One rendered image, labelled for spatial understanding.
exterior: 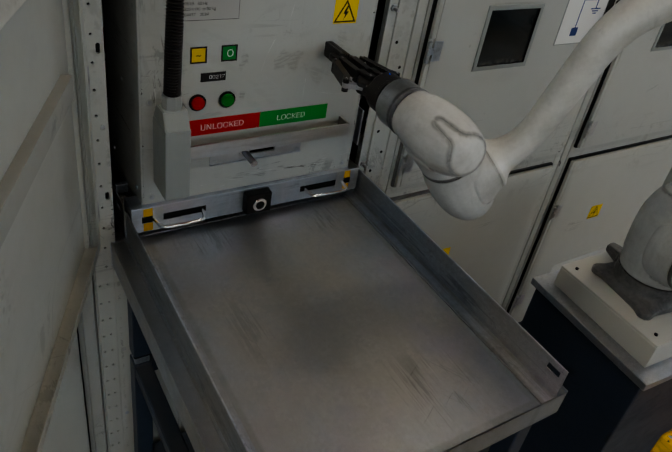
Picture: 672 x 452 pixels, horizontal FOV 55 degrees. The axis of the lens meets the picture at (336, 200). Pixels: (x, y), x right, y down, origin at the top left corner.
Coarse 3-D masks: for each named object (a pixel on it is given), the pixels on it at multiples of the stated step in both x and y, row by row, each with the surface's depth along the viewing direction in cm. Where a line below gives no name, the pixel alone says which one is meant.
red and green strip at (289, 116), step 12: (288, 108) 134; (300, 108) 136; (312, 108) 137; (324, 108) 139; (204, 120) 125; (216, 120) 127; (228, 120) 128; (240, 120) 130; (252, 120) 131; (264, 120) 133; (276, 120) 134; (288, 120) 136; (300, 120) 137; (192, 132) 125; (204, 132) 127; (216, 132) 128
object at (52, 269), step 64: (0, 0) 66; (0, 64) 75; (64, 64) 104; (0, 128) 76; (64, 128) 106; (0, 192) 75; (64, 192) 109; (0, 256) 78; (64, 256) 111; (0, 320) 80; (64, 320) 112; (0, 384) 81; (0, 448) 82
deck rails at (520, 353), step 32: (352, 192) 158; (128, 224) 127; (384, 224) 148; (416, 224) 139; (416, 256) 140; (448, 256) 131; (160, 288) 114; (448, 288) 133; (480, 288) 125; (480, 320) 126; (512, 320) 119; (192, 352) 103; (512, 352) 120; (544, 352) 113; (544, 384) 115; (224, 416) 94
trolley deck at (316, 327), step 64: (128, 256) 127; (192, 256) 130; (256, 256) 133; (320, 256) 136; (384, 256) 139; (192, 320) 116; (256, 320) 118; (320, 320) 121; (384, 320) 123; (448, 320) 126; (192, 384) 104; (256, 384) 106; (320, 384) 108; (384, 384) 110; (448, 384) 112; (512, 384) 114; (256, 448) 97; (320, 448) 98; (384, 448) 100; (448, 448) 102
